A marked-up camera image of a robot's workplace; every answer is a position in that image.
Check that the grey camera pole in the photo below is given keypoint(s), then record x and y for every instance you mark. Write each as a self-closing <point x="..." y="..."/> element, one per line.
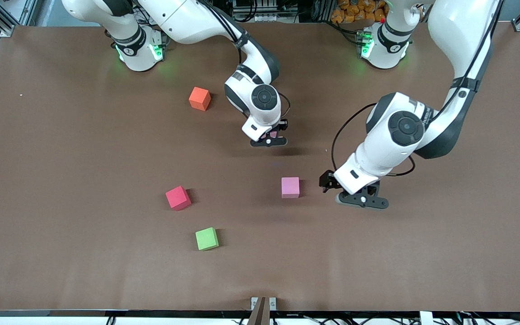
<point x="260" y="316"/>

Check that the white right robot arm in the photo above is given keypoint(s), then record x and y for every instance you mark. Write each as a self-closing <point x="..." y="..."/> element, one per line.
<point x="188" y="18"/>

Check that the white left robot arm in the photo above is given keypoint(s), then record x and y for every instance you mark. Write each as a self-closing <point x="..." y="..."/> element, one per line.
<point x="463" y="27"/>

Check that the net bag of oranges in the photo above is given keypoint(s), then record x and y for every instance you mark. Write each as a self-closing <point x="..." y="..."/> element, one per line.
<point x="355" y="11"/>

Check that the orange foam cube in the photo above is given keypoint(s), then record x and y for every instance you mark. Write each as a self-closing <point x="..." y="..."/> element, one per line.
<point x="199" y="97"/>

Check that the brown table cover sheet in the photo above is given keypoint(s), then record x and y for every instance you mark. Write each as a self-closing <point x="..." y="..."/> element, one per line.
<point x="377" y="271"/>

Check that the metal control box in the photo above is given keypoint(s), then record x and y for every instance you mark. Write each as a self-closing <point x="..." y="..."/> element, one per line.
<point x="264" y="11"/>

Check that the green foam cube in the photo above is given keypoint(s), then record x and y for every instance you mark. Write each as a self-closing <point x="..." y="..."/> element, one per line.
<point x="206" y="238"/>

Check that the red foam cube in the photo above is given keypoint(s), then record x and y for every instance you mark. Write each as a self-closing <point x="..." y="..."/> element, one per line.
<point x="177" y="196"/>

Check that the white paper label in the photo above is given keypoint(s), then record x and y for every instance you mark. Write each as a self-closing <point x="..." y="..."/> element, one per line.
<point x="426" y="318"/>

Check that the silver metal bracket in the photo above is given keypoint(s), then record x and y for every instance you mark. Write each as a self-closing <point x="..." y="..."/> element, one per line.
<point x="254" y="302"/>

